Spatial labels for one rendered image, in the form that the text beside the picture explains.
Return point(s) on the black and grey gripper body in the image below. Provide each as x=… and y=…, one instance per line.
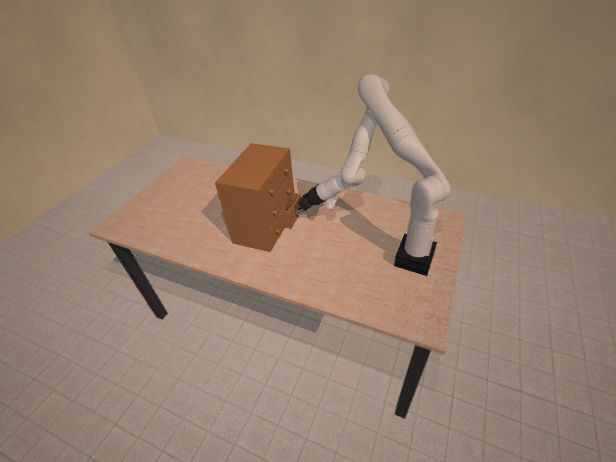
x=316, y=196

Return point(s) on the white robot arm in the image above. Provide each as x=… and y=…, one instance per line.
x=406, y=144

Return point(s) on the brown wooden chest of drawers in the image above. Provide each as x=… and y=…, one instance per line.
x=239, y=193

